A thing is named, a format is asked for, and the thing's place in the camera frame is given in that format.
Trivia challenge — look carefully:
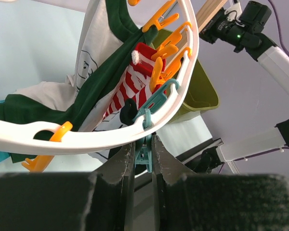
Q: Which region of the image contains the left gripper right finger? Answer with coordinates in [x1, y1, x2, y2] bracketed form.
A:
[151, 135, 289, 231]

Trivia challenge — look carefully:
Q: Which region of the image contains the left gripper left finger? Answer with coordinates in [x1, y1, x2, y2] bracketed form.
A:
[0, 143, 135, 231]

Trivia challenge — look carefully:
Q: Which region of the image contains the teal clothes peg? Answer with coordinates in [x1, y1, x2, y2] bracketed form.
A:
[133, 78, 182, 173]

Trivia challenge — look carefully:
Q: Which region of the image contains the white pinstriped black-toe sock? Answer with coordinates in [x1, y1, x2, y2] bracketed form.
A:
[93, 98, 138, 132]

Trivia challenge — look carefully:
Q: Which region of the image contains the red white striped sock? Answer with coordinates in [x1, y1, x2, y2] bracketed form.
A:
[104, 69, 152, 118]

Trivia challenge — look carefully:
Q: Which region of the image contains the orange clothes peg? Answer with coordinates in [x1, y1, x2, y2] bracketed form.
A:
[149, 44, 192, 93]
[156, 21, 192, 51]
[142, 0, 179, 33]
[21, 121, 74, 173]

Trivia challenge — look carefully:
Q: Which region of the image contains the red white santa sock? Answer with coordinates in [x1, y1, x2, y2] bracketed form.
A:
[129, 42, 167, 94]

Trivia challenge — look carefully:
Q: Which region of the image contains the green and white garment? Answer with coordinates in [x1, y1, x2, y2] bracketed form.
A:
[0, 0, 159, 164]

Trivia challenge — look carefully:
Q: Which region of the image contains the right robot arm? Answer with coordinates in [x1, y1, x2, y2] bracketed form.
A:
[193, 1, 289, 173]

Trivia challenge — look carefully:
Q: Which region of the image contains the white plastic clip hanger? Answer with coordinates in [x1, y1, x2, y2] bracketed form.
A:
[0, 0, 199, 155]

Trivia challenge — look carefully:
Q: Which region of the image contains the olive green plastic basket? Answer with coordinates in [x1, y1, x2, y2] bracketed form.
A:
[151, 28, 220, 126]

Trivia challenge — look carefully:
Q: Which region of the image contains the wooden clothes rack frame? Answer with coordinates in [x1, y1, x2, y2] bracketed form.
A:
[196, 0, 228, 32]

